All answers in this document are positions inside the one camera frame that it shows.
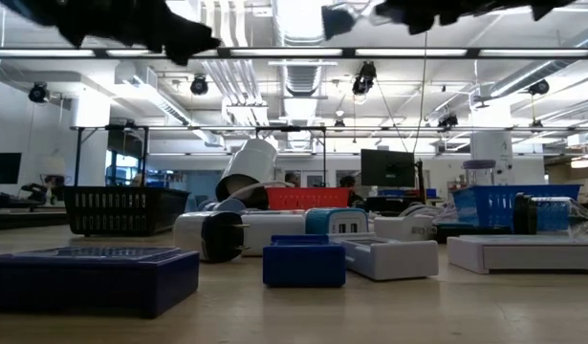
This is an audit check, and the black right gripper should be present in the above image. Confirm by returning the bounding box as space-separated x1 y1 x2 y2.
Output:
375 0 577 35

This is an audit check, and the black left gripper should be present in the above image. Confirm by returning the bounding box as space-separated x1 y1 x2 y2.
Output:
49 0 222 67

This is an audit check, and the pale purple sand timer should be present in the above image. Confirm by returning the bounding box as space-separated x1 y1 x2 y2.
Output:
462 159 497 187

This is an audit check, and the large white black-faced charger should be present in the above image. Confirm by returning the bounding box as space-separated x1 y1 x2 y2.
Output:
172 209 250 265

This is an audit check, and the teal charger with USB ports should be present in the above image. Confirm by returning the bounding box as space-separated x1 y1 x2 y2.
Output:
304 206 370 236

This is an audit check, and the blue digital clock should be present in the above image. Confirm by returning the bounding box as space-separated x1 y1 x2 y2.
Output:
262 233 347 289

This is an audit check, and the navy digital clock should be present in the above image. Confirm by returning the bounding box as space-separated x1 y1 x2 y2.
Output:
0 245 201 320

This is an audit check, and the white digital clock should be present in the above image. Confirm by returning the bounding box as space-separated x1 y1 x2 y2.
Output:
341 234 440 282
446 233 588 275

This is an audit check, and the black ceiling spotlight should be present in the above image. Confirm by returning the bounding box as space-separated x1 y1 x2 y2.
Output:
189 74 210 97
436 112 460 131
27 81 51 104
353 60 379 97
527 78 551 97

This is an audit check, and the white cylindrical lamp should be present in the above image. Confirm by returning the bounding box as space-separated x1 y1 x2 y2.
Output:
213 138 279 210

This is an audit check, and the black computer monitor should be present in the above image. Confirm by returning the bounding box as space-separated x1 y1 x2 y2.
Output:
359 148 416 189

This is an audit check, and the black plastic basket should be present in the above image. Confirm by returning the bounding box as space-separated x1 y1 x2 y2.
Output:
61 185 190 238

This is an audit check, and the red plastic basket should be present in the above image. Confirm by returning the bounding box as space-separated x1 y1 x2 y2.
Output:
266 186 350 212

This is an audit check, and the blue plastic basket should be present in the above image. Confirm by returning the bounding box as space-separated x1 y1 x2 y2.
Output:
450 183 582 231

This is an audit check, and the black ceiling light rail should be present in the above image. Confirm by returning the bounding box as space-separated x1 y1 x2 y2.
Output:
0 46 588 60

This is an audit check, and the silver ventilation duct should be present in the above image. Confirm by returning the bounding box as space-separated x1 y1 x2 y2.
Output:
272 0 338 153

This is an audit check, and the black metal rack frame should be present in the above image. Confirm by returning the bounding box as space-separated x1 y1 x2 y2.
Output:
72 123 329 188

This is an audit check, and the coiled white cable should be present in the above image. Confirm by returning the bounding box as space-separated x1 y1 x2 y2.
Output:
402 199 463 226

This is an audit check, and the white square wall charger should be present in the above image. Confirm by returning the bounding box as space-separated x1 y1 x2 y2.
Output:
373 213 437 242

